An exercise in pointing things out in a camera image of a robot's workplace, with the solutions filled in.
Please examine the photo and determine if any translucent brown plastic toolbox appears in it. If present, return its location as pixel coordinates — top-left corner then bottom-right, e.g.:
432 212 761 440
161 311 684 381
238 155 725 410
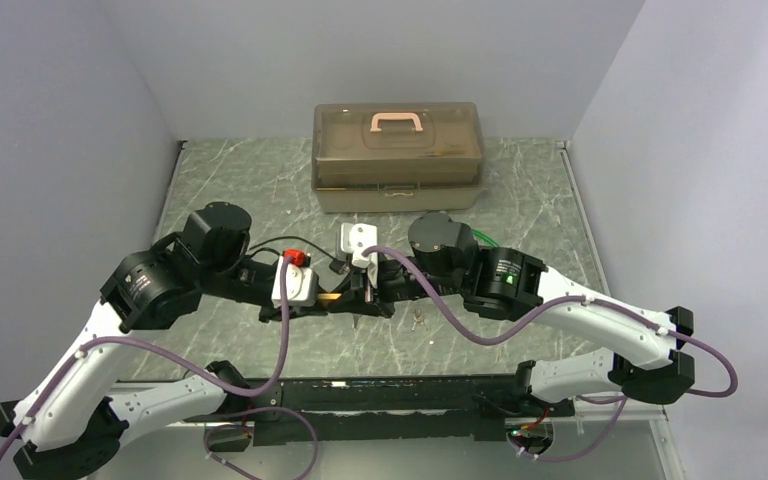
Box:
311 102 486 213

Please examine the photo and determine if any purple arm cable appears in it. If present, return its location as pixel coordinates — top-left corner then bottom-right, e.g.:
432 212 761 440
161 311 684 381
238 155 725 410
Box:
0 254 322 480
360 245 740 465

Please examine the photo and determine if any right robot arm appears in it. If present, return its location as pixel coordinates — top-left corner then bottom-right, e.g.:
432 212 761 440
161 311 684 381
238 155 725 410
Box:
336 212 695 415

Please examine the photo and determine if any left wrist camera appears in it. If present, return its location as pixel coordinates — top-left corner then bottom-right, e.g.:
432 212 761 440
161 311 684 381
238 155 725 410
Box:
271 249 319 307

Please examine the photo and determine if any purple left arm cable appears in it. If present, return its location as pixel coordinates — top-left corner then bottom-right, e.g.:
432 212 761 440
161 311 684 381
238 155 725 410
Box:
0 254 322 480

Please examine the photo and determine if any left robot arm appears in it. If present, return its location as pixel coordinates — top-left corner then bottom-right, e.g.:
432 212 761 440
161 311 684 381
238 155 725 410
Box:
0 202 320 479

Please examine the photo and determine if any brass padlock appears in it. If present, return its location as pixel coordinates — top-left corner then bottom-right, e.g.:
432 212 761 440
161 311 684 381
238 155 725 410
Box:
317 292 342 307

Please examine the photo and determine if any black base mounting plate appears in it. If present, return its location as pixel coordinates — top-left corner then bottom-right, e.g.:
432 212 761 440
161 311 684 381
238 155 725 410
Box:
201 374 575 446

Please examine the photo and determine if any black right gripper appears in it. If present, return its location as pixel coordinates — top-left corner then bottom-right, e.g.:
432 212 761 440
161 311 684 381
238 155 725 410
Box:
329 249 466 318

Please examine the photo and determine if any pink toolbox handle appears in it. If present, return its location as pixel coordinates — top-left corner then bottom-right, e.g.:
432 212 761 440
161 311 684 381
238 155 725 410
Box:
369 111 424 134

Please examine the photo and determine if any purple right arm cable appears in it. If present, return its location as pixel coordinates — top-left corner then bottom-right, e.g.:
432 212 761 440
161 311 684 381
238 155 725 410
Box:
360 245 740 465

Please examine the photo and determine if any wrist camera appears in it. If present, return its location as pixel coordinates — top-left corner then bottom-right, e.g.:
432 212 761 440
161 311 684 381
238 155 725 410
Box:
271 249 319 307
336 222 379 288

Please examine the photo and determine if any aluminium extrusion rail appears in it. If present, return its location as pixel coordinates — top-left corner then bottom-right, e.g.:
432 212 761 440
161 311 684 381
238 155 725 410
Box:
574 398 667 421

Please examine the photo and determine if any green cable lock loop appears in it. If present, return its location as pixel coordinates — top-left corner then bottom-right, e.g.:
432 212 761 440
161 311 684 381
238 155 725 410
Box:
472 229 498 247

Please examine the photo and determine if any black cable lock loop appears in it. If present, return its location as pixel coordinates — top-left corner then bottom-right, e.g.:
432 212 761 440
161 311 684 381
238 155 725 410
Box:
251 235 350 274

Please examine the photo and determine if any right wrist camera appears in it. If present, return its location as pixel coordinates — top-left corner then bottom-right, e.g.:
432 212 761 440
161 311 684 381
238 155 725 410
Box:
336 222 379 288

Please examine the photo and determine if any small silver key pair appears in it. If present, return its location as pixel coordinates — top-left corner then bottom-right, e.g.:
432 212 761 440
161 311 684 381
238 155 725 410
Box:
410 310 427 331

